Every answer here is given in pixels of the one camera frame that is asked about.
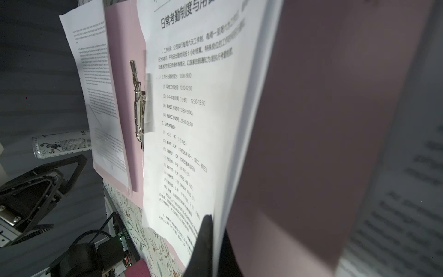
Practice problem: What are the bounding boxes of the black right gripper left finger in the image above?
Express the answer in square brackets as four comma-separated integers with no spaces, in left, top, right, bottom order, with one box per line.
[183,215,213,277]

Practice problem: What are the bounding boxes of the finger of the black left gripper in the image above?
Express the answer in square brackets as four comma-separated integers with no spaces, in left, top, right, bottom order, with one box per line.
[1,174,64,246]
[32,155,88,194]

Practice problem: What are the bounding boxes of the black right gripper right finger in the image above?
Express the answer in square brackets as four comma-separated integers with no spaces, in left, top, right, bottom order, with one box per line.
[217,230,244,277]

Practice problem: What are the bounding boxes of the printed white paper sheet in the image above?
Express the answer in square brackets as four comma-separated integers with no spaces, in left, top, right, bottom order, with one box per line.
[60,1,132,195]

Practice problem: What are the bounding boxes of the white sheet with Chinese text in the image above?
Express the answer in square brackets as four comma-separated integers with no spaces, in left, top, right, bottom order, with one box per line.
[136,1,283,266]

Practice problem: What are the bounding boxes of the pink file folder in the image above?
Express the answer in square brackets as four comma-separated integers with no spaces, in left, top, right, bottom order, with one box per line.
[93,0,433,277]

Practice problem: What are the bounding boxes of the silver metal folder clip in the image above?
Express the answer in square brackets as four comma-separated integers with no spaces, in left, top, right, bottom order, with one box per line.
[130,60,154,150]

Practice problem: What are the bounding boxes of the white beverage can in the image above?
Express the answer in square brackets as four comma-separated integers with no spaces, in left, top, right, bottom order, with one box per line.
[32,130,92,159]

